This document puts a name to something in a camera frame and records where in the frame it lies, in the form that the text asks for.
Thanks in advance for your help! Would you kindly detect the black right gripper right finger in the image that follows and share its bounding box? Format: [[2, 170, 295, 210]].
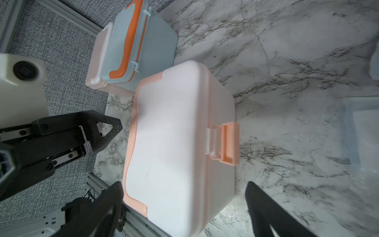
[[245, 181, 315, 237]]

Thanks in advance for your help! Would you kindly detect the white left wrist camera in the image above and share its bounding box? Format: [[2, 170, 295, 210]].
[[1, 53, 49, 128]]

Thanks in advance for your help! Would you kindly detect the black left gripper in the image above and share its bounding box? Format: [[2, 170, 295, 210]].
[[1, 110, 122, 201]]

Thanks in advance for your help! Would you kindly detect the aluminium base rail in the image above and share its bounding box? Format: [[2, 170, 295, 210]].
[[1, 173, 167, 237]]

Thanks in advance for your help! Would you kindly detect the white pink medicine chest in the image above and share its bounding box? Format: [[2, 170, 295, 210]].
[[122, 61, 240, 237]]

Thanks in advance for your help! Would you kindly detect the blue orange medicine box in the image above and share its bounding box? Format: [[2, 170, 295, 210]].
[[101, 1, 178, 91]]

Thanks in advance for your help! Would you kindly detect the pink white medicine box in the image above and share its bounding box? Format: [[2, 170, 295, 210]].
[[85, 22, 135, 98]]

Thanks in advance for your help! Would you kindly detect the clear plastic gauze box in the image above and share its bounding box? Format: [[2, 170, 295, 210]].
[[341, 96, 379, 177]]

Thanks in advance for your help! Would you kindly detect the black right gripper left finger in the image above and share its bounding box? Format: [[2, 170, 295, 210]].
[[54, 181, 123, 237]]

